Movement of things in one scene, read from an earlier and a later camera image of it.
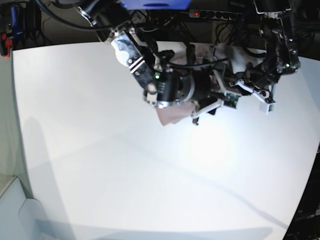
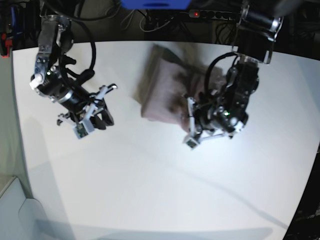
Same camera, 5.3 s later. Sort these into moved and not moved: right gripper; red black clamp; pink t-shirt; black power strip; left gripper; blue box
Moved: right gripper; pink t-shirt; left gripper
Not moved: red black clamp; blue box; black power strip
